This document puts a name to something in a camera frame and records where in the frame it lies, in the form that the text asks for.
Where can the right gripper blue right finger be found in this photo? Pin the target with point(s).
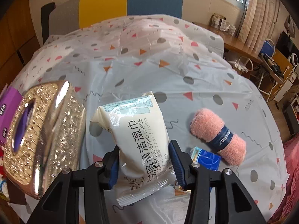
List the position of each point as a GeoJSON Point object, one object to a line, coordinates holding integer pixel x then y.
{"type": "Point", "coordinates": [181, 162]}

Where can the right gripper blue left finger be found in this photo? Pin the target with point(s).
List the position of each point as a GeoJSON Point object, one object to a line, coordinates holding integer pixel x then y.
{"type": "Point", "coordinates": [111, 171]}

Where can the white folding chair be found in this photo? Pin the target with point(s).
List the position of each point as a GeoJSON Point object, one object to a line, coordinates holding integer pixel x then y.
{"type": "Point", "coordinates": [274, 72]}

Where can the grey yellow blue sofa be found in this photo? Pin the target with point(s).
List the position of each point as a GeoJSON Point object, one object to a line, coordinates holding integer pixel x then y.
{"type": "Point", "coordinates": [76, 14]}

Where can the pink ruffled blanket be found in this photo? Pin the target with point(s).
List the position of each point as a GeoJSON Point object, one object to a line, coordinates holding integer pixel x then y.
{"type": "Point", "coordinates": [291, 196]}

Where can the patterned white tablecloth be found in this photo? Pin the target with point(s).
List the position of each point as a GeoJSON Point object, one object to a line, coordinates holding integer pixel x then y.
{"type": "Point", "coordinates": [181, 64]}

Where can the pink towel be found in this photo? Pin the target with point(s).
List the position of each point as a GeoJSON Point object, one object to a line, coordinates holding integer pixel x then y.
{"type": "Point", "coordinates": [209, 127]}

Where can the gold glitter tissue box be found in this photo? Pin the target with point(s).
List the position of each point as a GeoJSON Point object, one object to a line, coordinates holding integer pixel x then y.
{"type": "Point", "coordinates": [45, 137]}

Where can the packages on desk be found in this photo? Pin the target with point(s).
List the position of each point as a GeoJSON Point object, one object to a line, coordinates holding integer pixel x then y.
{"type": "Point", "coordinates": [220, 22]}

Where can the beige patterned curtain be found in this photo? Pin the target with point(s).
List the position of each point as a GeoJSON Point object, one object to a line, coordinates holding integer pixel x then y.
{"type": "Point", "coordinates": [258, 23]}

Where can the long wooden desk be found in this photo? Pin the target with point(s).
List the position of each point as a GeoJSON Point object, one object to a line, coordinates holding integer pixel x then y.
{"type": "Point", "coordinates": [232, 43]}

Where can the purple tissue pack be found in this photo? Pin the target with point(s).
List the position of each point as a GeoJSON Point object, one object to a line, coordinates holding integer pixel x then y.
{"type": "Point", "coordinates": [10, 100]}

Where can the white tote bag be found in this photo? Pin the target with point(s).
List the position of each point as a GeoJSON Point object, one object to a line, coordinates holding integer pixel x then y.
{"type": "Point", "coordinates": [243, 64]}

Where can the blue tissue pack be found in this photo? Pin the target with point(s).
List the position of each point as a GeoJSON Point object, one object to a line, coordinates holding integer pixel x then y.
{"type": "Point", "coordinates": [208, 159]}

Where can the white wet wipes pack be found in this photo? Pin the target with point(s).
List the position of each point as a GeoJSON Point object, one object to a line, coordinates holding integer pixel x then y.
{"type": "Point", "coordinates": [138, 129]}

